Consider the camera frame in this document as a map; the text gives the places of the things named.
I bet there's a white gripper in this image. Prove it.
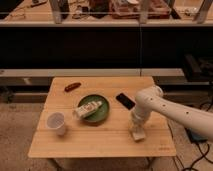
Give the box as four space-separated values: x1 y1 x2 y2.
131 111 148 133

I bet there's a white sponge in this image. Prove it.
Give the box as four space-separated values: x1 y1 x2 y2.
131 131 146 141

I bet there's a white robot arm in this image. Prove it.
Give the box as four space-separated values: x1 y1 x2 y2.
130 85 213 141

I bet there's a black phone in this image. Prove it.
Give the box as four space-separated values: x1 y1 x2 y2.
116 93 135 110

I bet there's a green plate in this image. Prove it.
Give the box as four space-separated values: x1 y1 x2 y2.
78 94 110 124

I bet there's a white food package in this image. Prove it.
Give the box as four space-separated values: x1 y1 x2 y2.
73 101 102 119

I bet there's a wooden folding table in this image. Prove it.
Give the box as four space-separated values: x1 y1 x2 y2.
28 77 176 158

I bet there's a brown sausage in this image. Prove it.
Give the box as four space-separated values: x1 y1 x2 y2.
64 82 81 92

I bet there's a clear plastic cup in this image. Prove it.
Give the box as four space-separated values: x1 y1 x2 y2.
46 112 66 136

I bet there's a long workbench shelf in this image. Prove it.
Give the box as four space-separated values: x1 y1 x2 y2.
0 0 213 27

